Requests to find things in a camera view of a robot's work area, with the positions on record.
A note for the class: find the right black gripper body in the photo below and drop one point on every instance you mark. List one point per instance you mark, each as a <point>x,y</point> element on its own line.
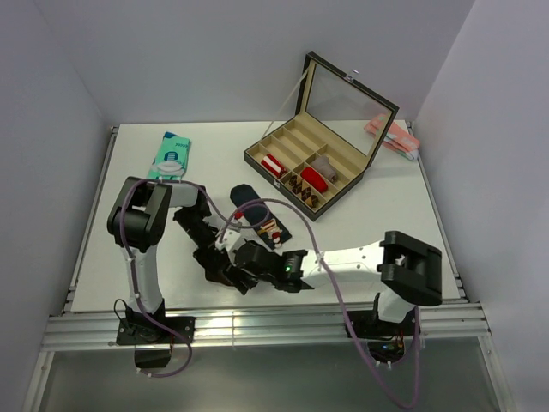
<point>250,280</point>

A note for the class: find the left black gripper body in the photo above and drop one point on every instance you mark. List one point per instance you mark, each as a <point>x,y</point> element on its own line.
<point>202,235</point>

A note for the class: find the navy patterned sock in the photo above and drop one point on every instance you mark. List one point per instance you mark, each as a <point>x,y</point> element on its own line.
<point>266,225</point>

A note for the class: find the dark brown sock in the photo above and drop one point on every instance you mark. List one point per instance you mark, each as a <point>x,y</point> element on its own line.
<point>191,220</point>

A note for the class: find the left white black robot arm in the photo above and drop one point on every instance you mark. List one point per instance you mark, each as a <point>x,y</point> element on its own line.
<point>137,223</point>

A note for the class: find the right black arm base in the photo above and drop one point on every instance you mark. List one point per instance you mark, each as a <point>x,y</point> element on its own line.
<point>385,341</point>

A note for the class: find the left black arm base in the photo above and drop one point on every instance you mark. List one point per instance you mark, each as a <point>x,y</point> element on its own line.
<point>153,341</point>

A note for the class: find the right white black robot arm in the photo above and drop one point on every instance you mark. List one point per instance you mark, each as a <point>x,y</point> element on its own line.
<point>409,270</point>

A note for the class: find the brown argyle rolled sock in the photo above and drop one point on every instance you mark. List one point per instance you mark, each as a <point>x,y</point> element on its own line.
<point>303,191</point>

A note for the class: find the red white striped rolled sock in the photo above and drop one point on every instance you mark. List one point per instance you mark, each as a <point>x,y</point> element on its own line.
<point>273,166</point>

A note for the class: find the mint green sock pair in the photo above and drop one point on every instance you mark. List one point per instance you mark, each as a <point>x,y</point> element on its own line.
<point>171,159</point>

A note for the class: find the grey rolled sock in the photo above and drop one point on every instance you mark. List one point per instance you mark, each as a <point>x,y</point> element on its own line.
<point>323,167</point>

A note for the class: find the black compartment storage box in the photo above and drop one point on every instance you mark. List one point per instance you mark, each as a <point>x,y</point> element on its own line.
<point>332,108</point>

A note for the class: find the pink sock pair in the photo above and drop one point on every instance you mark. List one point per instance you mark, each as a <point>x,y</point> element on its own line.
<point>396,139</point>

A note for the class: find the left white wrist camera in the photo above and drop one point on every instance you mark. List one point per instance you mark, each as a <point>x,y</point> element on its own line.
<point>229,241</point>

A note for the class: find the aluminium frame rail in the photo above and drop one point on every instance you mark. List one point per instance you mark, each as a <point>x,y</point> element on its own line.
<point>257,327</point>

